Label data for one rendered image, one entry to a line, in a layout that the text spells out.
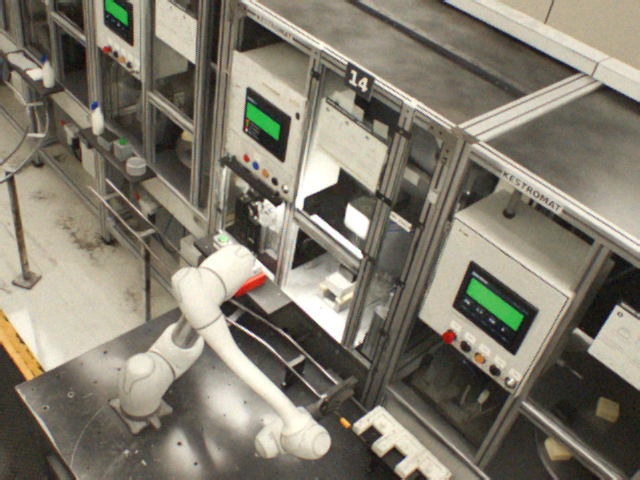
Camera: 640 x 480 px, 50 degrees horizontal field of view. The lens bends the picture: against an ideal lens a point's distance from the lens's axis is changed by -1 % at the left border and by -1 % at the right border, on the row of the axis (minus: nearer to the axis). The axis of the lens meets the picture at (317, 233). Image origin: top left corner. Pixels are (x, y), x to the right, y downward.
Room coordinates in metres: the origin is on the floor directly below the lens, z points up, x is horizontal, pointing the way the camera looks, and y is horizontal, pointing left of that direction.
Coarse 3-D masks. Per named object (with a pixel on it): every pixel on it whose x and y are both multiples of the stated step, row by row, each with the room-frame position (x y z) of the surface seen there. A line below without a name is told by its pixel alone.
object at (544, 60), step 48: (240, 0) 2.39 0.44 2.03; (288, 0) 2.52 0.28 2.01; (336, 0) 2.62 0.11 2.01; (384, 0) 2.72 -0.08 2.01; (432, 0) 2.83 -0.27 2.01; (480, 0) 2.71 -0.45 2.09; (240, 48) 2.44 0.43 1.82; (336, 48) 2.19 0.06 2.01; (384, 48) 2.27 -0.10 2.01; (432, 48) 2.36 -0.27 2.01; (480, 48) 2.44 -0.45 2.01; (528, 48) 2.53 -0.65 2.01; (576, 48) 2.42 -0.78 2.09; (432, 96) 1.99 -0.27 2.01; (480, 96) 2.06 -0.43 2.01; (528, 96) 2.09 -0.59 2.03
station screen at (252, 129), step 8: (248, 96) 2.28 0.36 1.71; (256, 104) 2.25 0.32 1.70; (264, 112) 2.22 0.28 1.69; (248, 120) 2.27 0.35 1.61; (272, 120) 2.19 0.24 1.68; (280, 120) 2.16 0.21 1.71; (248, 128) 2.27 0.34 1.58; (256, 128) 2.24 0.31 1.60; (280, 128) 2.16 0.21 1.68; (256, 136) 2.24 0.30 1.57; (264, 136) 2.21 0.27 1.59; (280, 136) 2.16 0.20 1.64; (264, 144) 2.21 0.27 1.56; (272, 144) 2.18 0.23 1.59; (272, 152) 2.18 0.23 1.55
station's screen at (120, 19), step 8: (104, 0) 2.96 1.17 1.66; (112, 0) 2.92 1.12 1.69; (112, 8) 2.92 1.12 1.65; (120, 8) 2.87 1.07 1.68; (112, 16) 2.92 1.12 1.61; (120, 16) 2.88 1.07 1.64; (128, 16) 2.83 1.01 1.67; (112, 24) 2.92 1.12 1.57; (120, 24) 2.88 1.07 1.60; (128, 24) 2.83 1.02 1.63; (120, 32) 2.88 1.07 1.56; (128, 32) 2.83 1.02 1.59; (128, 40) 2.84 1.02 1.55
